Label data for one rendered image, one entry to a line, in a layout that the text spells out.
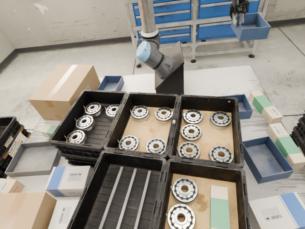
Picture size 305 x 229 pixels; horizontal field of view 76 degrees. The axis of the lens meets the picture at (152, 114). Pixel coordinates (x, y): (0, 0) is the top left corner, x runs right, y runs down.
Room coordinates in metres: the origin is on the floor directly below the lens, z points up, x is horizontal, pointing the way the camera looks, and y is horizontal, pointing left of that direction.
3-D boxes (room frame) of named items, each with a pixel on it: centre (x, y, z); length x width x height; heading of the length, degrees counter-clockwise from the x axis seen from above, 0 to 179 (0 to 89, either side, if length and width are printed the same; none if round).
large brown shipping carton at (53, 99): (1.19, 0.58, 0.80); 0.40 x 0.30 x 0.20; 162
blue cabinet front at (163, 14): (2.57, -0.35, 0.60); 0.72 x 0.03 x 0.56; 80
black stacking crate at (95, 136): (0.77, 0.33, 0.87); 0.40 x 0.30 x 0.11; 160
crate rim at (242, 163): (0.56, -0.24, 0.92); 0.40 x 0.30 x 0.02; 160
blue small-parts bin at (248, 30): (1.09, -0.66, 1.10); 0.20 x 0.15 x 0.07; 171
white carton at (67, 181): (0.50, 0.47, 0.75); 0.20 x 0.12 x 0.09; 81
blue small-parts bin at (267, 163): (0.44, -0.50, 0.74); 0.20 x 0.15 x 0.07; 2
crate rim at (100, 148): (0.77, 0.33, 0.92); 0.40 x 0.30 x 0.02; 160
